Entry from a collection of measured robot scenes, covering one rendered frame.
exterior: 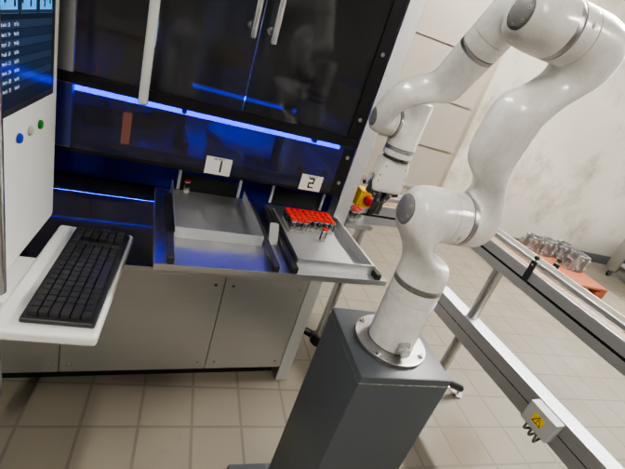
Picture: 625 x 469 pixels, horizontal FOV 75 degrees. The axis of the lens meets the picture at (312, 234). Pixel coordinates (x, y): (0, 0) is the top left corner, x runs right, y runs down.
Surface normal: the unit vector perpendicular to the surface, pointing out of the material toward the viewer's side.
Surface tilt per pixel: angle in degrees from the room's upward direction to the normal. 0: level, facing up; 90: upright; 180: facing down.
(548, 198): 90
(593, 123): 90
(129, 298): 90
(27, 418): 0
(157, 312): 90
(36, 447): 0
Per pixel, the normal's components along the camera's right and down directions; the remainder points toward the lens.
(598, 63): 0.04, 0.71
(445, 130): 0.22, 0.48
